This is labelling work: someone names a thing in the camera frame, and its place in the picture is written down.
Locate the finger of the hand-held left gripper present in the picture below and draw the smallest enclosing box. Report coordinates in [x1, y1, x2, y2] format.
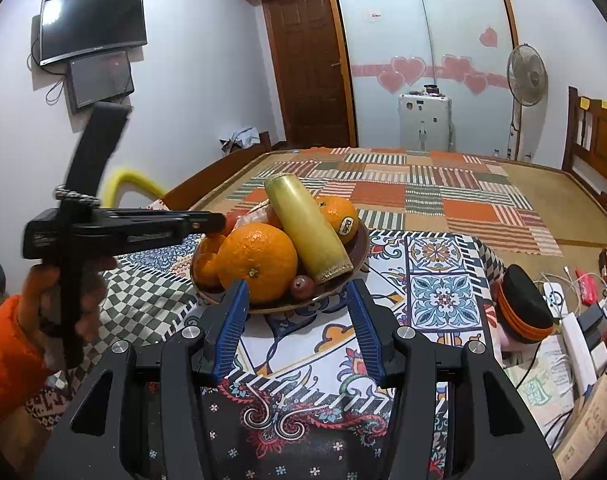
[102, 209, 227, 236]

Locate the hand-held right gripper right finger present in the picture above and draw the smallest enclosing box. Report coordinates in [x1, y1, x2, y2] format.
[346, 278, 561, 480]

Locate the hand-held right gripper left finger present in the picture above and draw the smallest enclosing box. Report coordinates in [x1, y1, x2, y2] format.
[33, 278, 251, 480]

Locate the small orange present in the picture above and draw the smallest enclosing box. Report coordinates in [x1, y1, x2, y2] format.
[200, 232, 227, 257]
[193, 252, 222, 289]

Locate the pink sweet potato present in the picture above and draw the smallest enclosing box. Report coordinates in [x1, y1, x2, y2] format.
[236, 202, 276, 228]

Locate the large orange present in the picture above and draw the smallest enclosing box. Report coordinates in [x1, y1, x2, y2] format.
[217, 223, 299, 304]

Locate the dark red jujube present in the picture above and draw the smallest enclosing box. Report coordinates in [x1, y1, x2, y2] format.
[289, 275, 315, 301]

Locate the brown round plate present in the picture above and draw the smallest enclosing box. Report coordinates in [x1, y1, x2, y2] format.
[190, 220, 370, 315]

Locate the yellow sugarcane piece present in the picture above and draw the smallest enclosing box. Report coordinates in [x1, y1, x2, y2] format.
[263, 172, 355, 285]

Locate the medium orange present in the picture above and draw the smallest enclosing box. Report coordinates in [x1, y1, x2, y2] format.
[316, 195, 359, 244]

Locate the person's left hand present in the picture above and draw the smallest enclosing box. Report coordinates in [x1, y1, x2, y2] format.
[19, 255, 118, 356]

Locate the multi-pattern printed cloth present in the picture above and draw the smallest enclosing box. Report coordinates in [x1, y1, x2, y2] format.
[23, 197, 504, 480]

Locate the pile of clothes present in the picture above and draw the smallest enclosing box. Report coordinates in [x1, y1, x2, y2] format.
[220, 127, 262, 157]

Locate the orange striped patchwork blanket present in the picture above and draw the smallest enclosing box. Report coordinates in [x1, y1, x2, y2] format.
[228, 147, 564, 257]

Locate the black cap with orange band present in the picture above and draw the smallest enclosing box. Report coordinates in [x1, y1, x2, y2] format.
[493, 264, 555, 346]

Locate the paper with green print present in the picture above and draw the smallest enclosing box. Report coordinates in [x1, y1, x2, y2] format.
[503, 335, 584, 442]

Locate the brown wooden door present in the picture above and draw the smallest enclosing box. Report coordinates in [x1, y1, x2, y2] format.
[260, 0, 357, 150]

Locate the white power strip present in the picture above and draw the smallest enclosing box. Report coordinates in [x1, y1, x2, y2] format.
[561, 312, 600, 401]

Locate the white boxy appliance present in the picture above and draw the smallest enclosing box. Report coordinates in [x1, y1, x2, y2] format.
[397, 91, 453, 152]

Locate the pink packet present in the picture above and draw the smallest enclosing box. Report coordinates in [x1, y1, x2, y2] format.
[576, 269, 604, 306]

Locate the tan woven bed mat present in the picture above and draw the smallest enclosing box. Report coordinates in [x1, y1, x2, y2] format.
[183, 147, 607, 281]

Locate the cardboard box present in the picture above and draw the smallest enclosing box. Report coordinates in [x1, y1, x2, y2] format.
[553, 375, 607, 478]

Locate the pink heart sticker band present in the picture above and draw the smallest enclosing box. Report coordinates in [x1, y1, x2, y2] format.
[352, 55, 509, 96]

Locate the frosted glass sliding door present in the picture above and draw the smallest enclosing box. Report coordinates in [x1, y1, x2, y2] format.
[328, 0, 520, 153]

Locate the white standing fan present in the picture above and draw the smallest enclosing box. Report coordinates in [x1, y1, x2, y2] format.
[506, 44, 548, 162]

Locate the braided lanyard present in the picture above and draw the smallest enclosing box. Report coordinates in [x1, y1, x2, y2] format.
[56, 185, 102, 209]

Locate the small black wall monitor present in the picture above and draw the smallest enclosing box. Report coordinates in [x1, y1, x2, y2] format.
[66, 51, 135, 114]

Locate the black television cable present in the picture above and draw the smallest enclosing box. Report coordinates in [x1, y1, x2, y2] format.
[27, 16, 68, 105]

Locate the black wall television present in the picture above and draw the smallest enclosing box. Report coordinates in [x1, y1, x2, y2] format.
[39, 0, 148, 67]

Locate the white cable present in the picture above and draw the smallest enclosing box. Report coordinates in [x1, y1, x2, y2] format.
[533, 266, 584, 322]

